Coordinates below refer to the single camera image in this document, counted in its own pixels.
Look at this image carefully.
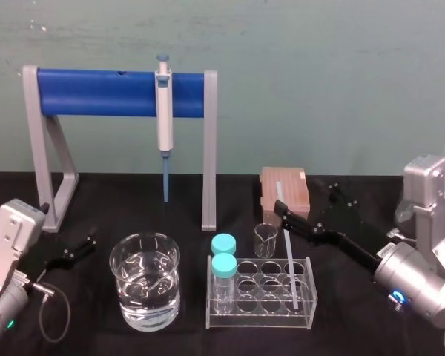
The small empty glass beaker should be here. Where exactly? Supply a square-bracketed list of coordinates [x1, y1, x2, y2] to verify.
[254, 222, 280, 260]

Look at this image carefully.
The clear acrylic test tube rack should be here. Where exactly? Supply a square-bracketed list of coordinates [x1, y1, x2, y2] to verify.
[205, 253, 314, 331]

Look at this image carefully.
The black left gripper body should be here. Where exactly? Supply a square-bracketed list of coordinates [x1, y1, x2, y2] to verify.
[40, 251, 77, 277]

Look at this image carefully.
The brown pipette tip box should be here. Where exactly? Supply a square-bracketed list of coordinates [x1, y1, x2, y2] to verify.
[260, 166, 312, 225]

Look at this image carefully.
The large glass beaker with water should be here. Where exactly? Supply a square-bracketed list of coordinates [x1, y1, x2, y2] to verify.
[108, 231, 182, 332]

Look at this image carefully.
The black table cloth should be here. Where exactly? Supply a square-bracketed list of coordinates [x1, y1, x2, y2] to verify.
[0, 170, 445, 356]

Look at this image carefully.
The clear tube with teal cap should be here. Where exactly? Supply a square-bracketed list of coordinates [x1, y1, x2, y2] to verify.
[211, 234, 237, 261]
[211, 252, 239, 314]

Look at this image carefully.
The white pipette with blue tip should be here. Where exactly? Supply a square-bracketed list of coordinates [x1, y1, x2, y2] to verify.
[154, 53, 174, 203]

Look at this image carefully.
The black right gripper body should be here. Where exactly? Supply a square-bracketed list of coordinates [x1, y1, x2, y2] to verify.
[306, 184, 391, 277]

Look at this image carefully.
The grey and blue pipette stand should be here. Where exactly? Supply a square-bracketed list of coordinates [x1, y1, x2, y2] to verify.
[22, 65, 220, 233]

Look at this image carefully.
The translucent white stirring rod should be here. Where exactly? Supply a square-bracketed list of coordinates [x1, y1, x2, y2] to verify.
[283, 230, 301, 312]

